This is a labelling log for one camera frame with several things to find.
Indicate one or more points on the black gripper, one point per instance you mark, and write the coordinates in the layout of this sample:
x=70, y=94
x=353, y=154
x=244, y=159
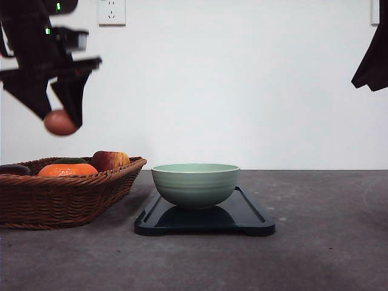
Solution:
x=27, y=36

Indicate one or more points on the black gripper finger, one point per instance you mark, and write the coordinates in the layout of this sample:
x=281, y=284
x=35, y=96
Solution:
x=373, y=71

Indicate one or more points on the brown egg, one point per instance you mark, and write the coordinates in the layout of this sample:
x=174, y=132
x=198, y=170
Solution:
x=60, y=123

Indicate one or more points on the green ceramic bowl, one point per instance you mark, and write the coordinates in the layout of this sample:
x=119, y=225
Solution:
x=196, y=185

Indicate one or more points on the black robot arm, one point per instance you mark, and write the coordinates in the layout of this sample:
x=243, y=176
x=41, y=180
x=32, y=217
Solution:
x=53, y=7

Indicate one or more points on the brown wicker basket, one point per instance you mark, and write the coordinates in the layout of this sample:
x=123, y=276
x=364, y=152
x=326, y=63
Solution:
x=34, y=201

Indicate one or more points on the dark green fruit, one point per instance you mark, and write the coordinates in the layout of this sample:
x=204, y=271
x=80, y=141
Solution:
x=70, y=161

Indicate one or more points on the orange tangerine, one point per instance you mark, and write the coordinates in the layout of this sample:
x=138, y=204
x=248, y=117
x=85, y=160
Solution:
x=68, y=169

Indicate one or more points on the dark purple fruit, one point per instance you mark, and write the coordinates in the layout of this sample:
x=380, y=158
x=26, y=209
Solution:
x=12, y=169

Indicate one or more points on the red yellow apple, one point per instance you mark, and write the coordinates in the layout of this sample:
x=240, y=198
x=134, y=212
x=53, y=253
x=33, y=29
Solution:
x=110, y=160

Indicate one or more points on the black rectangular tray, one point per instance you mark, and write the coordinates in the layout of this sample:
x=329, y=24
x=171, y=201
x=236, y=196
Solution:
x=240, y=214

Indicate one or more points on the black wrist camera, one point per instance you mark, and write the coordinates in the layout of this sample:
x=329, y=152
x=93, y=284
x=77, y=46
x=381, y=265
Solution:
x=68, y=39

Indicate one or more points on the white wall socket right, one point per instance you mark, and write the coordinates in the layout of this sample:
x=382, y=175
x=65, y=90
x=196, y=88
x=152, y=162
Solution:
x=375, y=12

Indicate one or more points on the white wall socket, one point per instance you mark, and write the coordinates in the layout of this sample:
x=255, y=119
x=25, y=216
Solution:
x=111, y=13
x=375, y=12

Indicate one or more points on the white wall socket left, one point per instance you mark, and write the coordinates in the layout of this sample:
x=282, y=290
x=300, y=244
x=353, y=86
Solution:
x=111, y=13

